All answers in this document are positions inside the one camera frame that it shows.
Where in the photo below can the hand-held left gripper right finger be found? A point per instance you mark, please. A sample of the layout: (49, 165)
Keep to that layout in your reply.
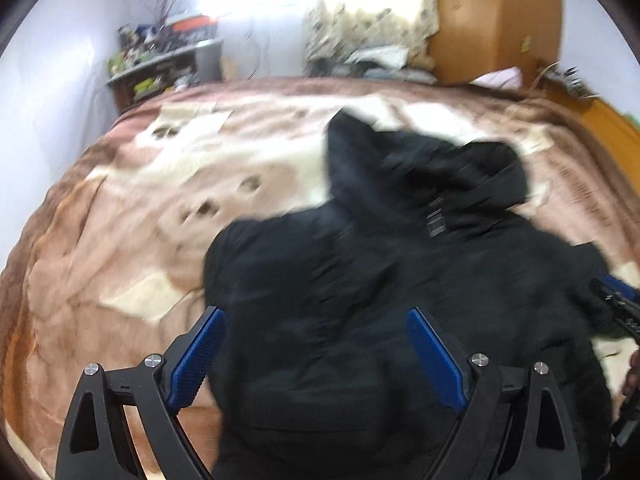
(434, 355)

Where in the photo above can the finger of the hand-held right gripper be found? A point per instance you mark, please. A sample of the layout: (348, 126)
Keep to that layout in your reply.
(620, 286)
(617, 310)

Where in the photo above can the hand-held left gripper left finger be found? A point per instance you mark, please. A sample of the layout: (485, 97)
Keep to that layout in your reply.
(197, 355)

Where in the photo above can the black padded jacket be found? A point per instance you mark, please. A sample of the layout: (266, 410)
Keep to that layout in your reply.
(380, 240)

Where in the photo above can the pile of clothes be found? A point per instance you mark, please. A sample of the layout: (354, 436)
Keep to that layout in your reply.
(372, 62)

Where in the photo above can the person's right hand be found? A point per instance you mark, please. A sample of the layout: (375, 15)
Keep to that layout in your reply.
(632, 372)

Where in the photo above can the brown printed fleece blanket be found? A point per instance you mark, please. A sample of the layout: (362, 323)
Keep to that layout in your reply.
(125, 220)

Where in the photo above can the wooden bedside cabinet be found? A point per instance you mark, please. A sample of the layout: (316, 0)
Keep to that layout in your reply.
(612, 127)

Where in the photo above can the pale pink pillow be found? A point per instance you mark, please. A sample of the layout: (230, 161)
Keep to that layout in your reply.
(497, 78)

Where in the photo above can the cluttered grey shelf unit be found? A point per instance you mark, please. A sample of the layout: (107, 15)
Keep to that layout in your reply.
(165, 62)

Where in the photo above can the wooden wardrobe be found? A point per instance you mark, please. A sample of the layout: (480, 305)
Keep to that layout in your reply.
(495, 15)

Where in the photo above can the floral patterned curtain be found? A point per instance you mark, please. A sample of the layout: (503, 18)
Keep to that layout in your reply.
(375, 7)

